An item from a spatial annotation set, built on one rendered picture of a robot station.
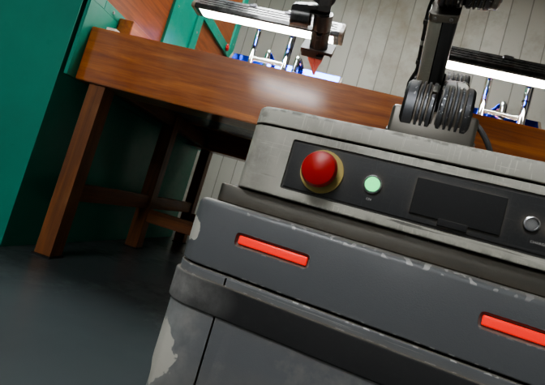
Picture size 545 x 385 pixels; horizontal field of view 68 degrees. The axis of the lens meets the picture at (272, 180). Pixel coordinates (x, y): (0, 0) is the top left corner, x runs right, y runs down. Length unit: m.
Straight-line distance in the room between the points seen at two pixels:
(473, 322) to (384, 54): 3.22
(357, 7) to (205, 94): 2.66
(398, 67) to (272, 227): 3.12
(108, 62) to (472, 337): 1.29
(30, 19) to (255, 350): 1.39
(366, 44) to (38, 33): 2.64
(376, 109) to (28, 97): 1.10
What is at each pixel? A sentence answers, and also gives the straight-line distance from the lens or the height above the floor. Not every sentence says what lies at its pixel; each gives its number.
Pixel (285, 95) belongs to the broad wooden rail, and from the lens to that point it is 1.23.
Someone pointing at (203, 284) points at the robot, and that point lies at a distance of 0.48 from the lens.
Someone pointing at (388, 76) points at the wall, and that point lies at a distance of 3.48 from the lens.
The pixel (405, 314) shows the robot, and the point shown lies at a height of 0.29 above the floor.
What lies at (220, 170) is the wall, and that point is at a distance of 3.60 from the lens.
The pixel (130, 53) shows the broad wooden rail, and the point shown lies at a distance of 1.44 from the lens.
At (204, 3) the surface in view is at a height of 1.06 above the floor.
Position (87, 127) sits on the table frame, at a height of 0.44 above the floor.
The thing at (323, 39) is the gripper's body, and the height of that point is 0.89.
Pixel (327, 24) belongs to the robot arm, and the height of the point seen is 0.92.
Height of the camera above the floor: 0.35
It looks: 4 degrees up
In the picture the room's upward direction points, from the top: 16 degrees clockwise
